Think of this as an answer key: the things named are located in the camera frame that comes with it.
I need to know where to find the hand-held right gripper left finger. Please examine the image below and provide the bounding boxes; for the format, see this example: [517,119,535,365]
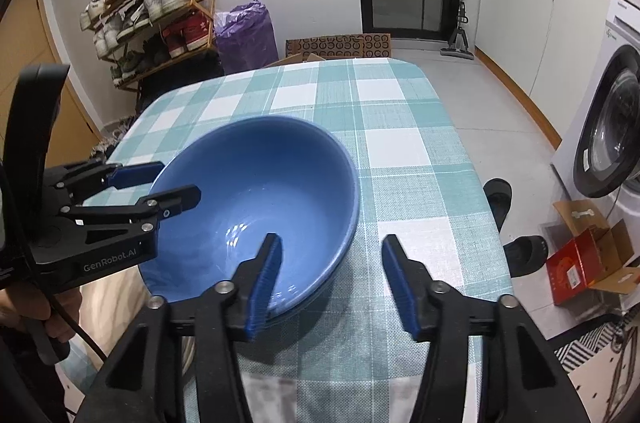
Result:
[102,233,283,423]

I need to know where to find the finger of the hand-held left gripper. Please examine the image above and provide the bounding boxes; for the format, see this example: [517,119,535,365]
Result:
[42,160,166,204]
[57,184,202,230]

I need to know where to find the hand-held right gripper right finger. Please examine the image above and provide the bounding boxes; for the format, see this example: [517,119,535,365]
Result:
[381,234,591,423]

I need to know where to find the blue bowl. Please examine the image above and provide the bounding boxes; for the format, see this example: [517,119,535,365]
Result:
[137,115,362,320]

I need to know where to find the person's left forearm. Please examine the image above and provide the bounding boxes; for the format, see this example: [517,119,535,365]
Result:
[0,328,71,423]

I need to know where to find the person's left hand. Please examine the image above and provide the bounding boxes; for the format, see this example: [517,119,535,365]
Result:
[0,285,83,346]

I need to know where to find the pile of dark shoes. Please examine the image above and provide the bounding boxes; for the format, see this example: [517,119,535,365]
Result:
[92,115,137,160]

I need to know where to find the orange wooden door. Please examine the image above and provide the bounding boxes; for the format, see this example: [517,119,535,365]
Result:
[35,0,101,144]

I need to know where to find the purple plastic bag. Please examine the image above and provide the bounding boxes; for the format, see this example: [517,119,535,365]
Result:
[214,0,279,76]

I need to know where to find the plain brown cardboard box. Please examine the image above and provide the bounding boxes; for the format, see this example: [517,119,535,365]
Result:
[262,52,326,68]

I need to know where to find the black white striped mat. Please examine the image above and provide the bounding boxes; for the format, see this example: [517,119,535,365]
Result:
[555,313,640,374]

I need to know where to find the patterned cardboard box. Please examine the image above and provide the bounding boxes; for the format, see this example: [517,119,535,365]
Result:
[285,33,392,61]

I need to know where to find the floor mop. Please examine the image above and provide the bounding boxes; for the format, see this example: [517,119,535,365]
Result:
[440,0,476,61]

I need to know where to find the white washing machine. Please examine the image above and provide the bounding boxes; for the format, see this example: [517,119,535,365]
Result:
[550,0,640,204]

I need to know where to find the white kitchen cabinet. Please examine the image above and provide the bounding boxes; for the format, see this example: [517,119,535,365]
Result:
[472,0,613,148]

